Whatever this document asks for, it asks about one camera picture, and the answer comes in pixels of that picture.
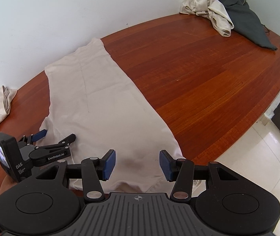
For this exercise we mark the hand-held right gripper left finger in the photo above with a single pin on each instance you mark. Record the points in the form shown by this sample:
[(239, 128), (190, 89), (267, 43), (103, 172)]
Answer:
[(109, 164)]

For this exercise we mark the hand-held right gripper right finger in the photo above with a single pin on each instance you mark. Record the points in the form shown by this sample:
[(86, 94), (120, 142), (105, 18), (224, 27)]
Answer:
[(165, 164)]

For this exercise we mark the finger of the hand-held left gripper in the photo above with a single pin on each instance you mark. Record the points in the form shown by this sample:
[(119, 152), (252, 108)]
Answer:
[(40, 134), (66, 142)]

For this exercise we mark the beige collared shirt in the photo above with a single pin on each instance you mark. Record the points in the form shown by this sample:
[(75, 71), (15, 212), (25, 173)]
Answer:
[(105, 103)]

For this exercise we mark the person's left forearm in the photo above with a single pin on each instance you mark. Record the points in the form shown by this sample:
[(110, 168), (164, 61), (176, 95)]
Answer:
[(7, 185)]

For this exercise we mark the folded beige garment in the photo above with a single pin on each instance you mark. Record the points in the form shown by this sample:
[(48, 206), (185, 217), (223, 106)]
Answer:
[(0, 105)]

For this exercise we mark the pale matte crumpled garment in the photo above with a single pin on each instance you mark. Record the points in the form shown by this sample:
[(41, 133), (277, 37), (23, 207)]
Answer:
[(221, 17)]

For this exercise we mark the silky beige crumpled garment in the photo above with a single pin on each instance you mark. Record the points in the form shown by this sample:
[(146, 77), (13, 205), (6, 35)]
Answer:
[(194, 3)]

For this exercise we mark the dark grey garment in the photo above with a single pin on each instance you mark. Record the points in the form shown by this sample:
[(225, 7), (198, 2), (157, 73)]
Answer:
[(245, 17)]

